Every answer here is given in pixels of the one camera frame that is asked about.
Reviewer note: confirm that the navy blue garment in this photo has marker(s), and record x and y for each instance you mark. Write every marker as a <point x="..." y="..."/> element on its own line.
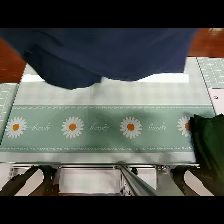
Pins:
<point x="100" y="53"/>

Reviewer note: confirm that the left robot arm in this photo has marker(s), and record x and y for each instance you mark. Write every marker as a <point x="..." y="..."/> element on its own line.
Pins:
<point x="19" y="180"/>

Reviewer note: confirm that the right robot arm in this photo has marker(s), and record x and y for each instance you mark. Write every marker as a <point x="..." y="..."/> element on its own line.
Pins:
<point x="181" y="180"/>

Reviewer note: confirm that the dark green garment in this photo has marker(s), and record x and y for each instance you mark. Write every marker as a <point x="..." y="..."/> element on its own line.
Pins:
<point x="210" y="140"/>

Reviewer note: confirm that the silver frame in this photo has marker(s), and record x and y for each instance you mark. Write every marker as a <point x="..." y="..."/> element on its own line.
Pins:
<point x="140" y="186"/>

